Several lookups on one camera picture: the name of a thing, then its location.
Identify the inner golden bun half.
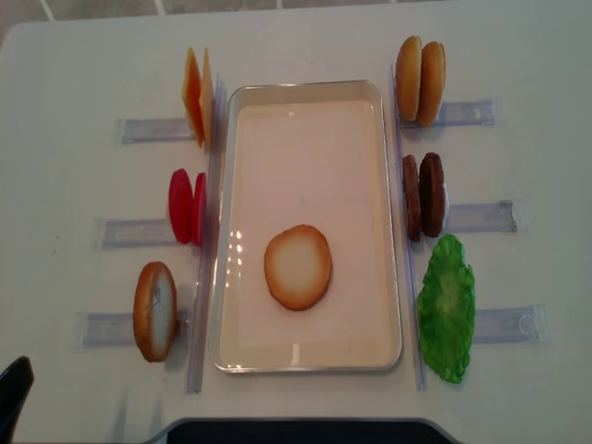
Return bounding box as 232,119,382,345
395,36,422,121

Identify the golden bun half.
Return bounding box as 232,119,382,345
416,41,446,128
395,36,422,121

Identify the clear cheese holder rail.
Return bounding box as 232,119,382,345
116,117,194,144

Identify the brown meat patty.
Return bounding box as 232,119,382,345
419,153,446,238
402,154,421,241

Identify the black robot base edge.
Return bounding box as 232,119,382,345
166,419,450,444

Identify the clear patty holder rail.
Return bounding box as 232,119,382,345
444,200,528,234

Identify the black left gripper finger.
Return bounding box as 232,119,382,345
0,356,34,444

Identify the clear left bread holder rail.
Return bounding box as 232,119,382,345
76,310,191,349

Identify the clear long strip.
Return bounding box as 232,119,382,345
187,76,228,394
388,64,426,390

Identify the clear right long strip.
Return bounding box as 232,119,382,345
388,64,426,390

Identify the clear bun holder rail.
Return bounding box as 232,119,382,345
398,96,502,130

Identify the outer brown meat patty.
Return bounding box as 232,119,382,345
419,153,446,238

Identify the outer golden bun half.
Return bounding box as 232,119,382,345
416,41,446,128

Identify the white rectangular metal tray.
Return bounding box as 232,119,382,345
208,80,402,374

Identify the inner brown meat patty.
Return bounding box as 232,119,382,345
402,154,421,241

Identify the clear left long strip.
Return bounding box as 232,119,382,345
187,76,228,394

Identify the green lettuce leaf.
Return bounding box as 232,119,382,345
416,234,475,384

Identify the inner yellow cheese slice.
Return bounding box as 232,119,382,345
199,48,215,151

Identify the round bread slice on tray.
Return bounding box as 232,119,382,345
264,224,332,311

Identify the clear tomato holder rail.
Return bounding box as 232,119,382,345
92,218,178,249

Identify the clear lettuce holder rail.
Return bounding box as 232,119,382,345
473,304,550,344

